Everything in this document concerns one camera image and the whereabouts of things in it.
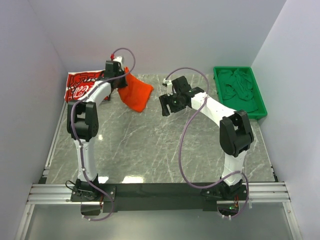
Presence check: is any orange t-shirt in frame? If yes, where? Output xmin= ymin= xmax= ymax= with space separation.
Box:
xmin=117 ymin=67 xmax=154 ymax=113

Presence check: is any red white printed folded t-shirt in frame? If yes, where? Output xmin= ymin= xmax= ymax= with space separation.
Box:
xmin=64 ymin=70 xmax=103 ymax=103

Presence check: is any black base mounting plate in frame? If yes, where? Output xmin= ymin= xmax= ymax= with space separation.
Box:
xmin=70 ymin=183 xmax=248 ymax=215

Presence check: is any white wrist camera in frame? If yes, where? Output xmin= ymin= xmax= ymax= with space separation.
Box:
xmin=162 ymin=78 xmax=174 ymax=96
xmin=110 ymin=53 xmax=124 ymax=69

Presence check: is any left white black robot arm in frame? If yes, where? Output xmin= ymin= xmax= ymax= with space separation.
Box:
xmin=67 ymin=56 xmax=127 ymax=201

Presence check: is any green plastic bin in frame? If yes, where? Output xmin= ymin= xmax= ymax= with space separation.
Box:
xmin=212 ymin=65 xmax=268 ymax=120

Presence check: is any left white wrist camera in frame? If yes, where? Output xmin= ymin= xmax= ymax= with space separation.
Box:
xmin=110 ymin=53 xmax=124 ymax=69

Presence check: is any aluminium rail frame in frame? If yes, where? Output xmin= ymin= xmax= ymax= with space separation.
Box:
xmin=16 ymin=106 xmax=302 ymax=240

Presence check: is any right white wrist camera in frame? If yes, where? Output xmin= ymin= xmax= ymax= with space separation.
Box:
xmin=162 ymin=78 xmax=174 ymax=96

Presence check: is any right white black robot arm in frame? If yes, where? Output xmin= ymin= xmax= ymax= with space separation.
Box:
xmin=159 ymin=76 xmax=254 ymax=201

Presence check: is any green t-shirt in bin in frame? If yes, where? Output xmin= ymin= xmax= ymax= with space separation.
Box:
xmin=217 ymin=68 xmax=258 ymax=113

